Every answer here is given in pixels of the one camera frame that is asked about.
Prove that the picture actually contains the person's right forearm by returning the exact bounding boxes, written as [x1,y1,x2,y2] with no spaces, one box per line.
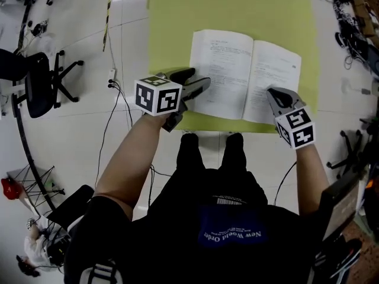
[294,144,331,218]

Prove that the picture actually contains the red cap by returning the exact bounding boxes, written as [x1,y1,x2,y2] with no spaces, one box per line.
[0,177,24,201]

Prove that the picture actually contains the small white grey device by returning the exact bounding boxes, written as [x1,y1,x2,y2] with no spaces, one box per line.
[341,78,372,96]

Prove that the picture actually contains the black wire rack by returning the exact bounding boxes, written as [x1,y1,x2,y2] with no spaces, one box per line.
[7,164,66,210]

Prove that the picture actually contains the black star chair base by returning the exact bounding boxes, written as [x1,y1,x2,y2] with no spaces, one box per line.
[326,128,365,180]

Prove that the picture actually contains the white book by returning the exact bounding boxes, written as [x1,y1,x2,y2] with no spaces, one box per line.
[188,29,303,125]

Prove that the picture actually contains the black curved rail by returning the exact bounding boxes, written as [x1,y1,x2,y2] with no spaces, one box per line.
[14,0,57,212]

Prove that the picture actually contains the black power cable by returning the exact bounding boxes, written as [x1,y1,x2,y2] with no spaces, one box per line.
[94,80,134,189]

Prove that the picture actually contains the person's left leg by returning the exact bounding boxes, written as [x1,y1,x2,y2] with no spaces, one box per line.
[176,133,207,176]

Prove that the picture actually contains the thin black cable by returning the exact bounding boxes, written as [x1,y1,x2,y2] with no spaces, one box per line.
[272,160,298,207]

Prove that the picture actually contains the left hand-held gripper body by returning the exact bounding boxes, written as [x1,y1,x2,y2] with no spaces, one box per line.
[134,71,188,133]

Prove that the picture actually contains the person's black printed t-shirt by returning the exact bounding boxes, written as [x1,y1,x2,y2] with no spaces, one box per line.
[63,166,324,284]

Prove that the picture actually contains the person's right leg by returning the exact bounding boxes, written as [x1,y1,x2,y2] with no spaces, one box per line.
[218,132,248,173]

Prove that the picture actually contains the tangle of black cables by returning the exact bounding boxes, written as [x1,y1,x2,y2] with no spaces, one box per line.
[303,0,379,80]

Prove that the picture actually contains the person's left forearm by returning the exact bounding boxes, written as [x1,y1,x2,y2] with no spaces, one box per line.
[94,112,170,220]

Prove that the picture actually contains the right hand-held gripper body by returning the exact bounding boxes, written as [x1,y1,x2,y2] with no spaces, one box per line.
[274,89,316,151]

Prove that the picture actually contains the black seat with white trim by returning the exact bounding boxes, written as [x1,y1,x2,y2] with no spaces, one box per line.
[46,184,96,234]

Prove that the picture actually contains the person's leg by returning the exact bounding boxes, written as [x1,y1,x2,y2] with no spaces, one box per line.
[218,132,248,173]
[176,133,207,176]

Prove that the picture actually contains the brown cardboard boxes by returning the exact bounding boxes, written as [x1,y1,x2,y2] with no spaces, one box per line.
[351,0,379,38]

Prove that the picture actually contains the small black wired device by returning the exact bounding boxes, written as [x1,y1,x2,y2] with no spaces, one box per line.
[28,18,50,37]

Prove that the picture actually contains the yellow-green tablecloth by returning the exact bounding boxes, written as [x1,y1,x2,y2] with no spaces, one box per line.
[147,0,320,134]

